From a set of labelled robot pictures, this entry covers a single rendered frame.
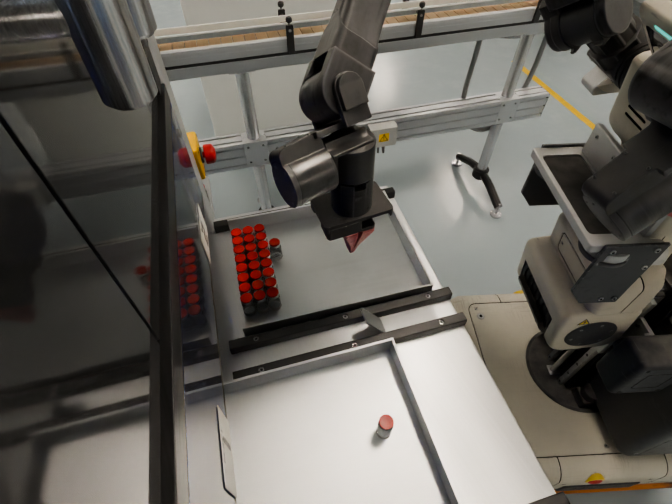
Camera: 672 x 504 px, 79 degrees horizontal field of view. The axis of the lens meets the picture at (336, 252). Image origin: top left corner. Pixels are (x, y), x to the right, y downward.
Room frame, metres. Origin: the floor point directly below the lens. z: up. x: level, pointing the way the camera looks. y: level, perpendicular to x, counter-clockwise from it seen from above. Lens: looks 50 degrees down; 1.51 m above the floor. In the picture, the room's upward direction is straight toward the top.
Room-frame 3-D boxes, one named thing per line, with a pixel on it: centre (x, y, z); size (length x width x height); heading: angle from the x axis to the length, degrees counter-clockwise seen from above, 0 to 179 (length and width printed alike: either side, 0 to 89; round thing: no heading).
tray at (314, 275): (0.50, 0.02, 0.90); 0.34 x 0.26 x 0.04; 105
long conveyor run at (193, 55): (1.51, -0.05, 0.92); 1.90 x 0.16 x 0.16; 106
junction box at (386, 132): (1.49, -0.19, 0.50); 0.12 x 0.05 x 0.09; 106
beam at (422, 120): (1.56, -0.20, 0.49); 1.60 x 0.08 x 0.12; 106
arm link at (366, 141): (0.41, -0.02, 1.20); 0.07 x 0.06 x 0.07; 125
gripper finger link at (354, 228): (0.41, -0.01, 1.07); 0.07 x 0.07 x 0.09; 22
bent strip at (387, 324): (0.36, -0.11, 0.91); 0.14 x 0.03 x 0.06; 105
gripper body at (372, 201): (0.41, -0.02, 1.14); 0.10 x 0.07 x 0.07; 112
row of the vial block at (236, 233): (0.46, 0.17, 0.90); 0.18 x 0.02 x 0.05; 15
